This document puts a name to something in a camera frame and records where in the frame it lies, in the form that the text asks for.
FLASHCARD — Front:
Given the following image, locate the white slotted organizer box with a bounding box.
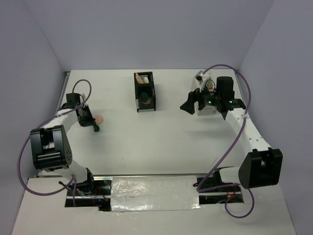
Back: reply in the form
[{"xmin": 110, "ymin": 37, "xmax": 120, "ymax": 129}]
[{"xmin": 190, "ymin": 75, "xmax": 218, "ymax": 117}]

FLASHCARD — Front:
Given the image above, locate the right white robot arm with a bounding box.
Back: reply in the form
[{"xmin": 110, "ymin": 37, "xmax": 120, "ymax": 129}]
[{"xmin": 180, "ymin": 76, "xmax": 283, "ymax": 191}]

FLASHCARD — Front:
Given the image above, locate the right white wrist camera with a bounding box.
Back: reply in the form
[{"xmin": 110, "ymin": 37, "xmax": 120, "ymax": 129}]
[{"xmin": 194, "ymin": 70, "xmax": 211, "ymax": 91}]

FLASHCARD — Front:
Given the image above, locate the black slotted organizer box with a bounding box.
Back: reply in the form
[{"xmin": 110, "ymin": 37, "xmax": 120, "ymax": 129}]
[{"xmin": 134, "ymin": 71, "xmax": 156, "ymax": 112}]

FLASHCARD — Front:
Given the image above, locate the beige gold cosmetic tube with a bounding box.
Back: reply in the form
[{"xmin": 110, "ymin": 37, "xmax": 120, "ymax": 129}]
[{"xmin": 135, "ymin": 73, "xmax": 150, "ymax": 84}]

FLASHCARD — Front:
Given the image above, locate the pink palette case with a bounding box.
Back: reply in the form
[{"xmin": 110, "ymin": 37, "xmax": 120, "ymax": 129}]
[{"xmin": 206, "ymin": 80, "xmax": 215, "ymax": 90}]

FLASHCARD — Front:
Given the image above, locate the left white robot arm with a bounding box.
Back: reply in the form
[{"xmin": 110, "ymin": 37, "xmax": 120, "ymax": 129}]
[{"xmin": 30, "ymin": 93, "xmax": 100, "ymax": 195}]

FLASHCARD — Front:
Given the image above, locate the silver taped panel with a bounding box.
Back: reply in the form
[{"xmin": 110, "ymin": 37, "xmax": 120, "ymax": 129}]
[{"xmin": 111, "ymin": 176, "xmax": 200, "ymax": 212}]

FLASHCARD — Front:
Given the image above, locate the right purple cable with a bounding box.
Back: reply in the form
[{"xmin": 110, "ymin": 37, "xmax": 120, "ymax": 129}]
[{"xmin": 196, "ymin": 64, "xmax": 255, "ymax": 218}]

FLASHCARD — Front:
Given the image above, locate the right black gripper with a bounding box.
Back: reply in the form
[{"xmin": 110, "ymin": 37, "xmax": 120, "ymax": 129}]
[{"xmin": 180, "ymin": 81, "xmax": 222, "ymax": 115}]

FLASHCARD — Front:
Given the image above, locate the peach sponge near left gripper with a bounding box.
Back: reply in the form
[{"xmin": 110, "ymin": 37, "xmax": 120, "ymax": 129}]
[{"xmin": 94, "ymin": 115, "xmax": 104, "ymax": 125}]

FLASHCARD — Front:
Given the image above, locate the dark green strapped puff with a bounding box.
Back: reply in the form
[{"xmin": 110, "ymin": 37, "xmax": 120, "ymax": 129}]
[{"xmin": 93, "ymin": 125, "xmax": 100, "ymax": 132}]

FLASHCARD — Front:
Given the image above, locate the white gold egg bottle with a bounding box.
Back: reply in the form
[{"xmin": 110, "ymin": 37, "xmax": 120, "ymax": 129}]
[{"xmin": 140, "ymin": 77, "xmax": 150, "ymax": 84}]

